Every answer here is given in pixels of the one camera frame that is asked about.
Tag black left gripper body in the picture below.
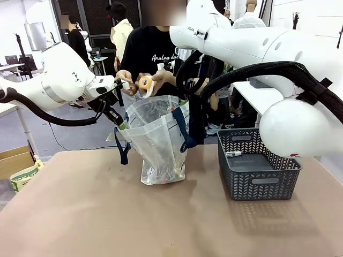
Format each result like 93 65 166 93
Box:
90 93 120 115

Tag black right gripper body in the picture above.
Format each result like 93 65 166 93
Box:
189 56 214 93

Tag orange ring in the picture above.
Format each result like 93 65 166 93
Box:
136 74 155 99

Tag translucent shopping bag navy handles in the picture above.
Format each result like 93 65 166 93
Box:
114 95 198 185

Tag person's right hand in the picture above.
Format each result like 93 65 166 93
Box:
115 69 138 96

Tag person's left hand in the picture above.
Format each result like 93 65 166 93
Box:
151 70 178 88

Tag metal floor plate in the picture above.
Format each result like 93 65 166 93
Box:
105 132 126 142

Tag person in black t-shirt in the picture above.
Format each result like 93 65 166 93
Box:
115 0 215 145

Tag white side table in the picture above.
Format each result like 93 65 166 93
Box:
232 81 285 129

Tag bystander in black clothes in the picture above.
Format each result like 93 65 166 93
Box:
60 13 93 67

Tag mannequin with cream jacket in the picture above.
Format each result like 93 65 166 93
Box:
106 1 135 64

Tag black tripod stand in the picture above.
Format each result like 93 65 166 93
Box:
13 33 34 78

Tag white desk with round leg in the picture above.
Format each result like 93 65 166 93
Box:
0 103 40 158

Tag grey framed panel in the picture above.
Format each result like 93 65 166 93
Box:
24 22 48 51

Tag green and white paper sack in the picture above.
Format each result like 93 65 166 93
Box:
10 160 44 192

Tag cardboard box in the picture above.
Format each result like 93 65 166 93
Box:
0 146 36 180

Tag black left arm cable sleeve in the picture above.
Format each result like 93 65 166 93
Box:
0 87 118 126

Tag black arm cable sleeve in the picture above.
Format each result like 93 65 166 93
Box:
175 49 343 108
0 87 118 126

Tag black right arm cable sleeve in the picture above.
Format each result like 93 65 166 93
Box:
175 49 343 108

